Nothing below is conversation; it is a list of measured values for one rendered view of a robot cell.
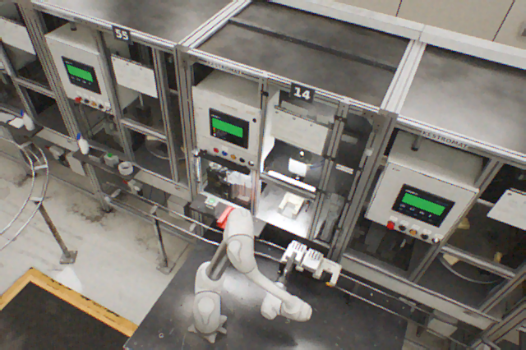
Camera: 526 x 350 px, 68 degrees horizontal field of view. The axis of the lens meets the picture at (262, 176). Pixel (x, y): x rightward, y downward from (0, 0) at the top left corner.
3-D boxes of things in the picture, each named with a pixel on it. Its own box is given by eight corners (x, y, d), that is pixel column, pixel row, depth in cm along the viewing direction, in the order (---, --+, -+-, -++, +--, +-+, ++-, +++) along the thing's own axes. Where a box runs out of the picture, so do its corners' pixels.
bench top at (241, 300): (124, 349, 233) (122, 347, 230) (214, 221, 300) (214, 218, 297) (369, 490, 195) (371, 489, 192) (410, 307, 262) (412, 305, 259)
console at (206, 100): (194, 149, 246) (188, 89, 213) (217, 124, 265) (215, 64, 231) (254, 173, 236) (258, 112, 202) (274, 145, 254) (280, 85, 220)
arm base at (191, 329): (219, 347, 233) (218, 344, 229) (186, 330, 238) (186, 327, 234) (233, 320, 244) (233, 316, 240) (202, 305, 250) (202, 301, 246)
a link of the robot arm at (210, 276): (191, 301, 241) (194, 269, 256) (216, 304, 245) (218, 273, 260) (228, 233, 189) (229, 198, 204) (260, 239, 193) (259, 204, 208)
